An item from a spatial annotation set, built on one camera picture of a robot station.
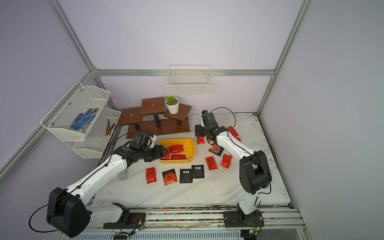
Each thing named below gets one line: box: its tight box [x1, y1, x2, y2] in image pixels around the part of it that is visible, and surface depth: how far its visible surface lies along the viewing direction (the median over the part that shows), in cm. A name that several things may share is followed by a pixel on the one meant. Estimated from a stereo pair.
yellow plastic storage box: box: [158, 138, 195, 164], surface depth 100 cm
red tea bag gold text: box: [205, 156, 218, 171], surface depth 95 cm
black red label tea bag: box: [191, 164, 205, 179], surface depth 92 cm
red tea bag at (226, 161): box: [220, 153, 233, 169], surface depth 95 cm
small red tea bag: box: [196, 136, 205, 144], surface depth 106 cm
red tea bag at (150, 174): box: [145, 166, 157, 184], surface depth 90 cm
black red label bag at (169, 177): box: [162, 168, 178, 186], surface depth 90 cm
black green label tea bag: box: [179, 168, 193, 184], surface depth 90 cm
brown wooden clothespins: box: [105, 119, 116, 136], surface depth 97 cm
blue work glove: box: [70, 108, 100, 130], surface depth 78 cm
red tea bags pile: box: [159, 144, 186, 160], surface depth 100 cm
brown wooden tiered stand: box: [119, 97, 192, 139], surface depth 103 cm
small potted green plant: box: [164, 95, 180, 115], surface depth 97 cm
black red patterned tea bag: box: [208, 144, 224, 157], surface depth 103 cm
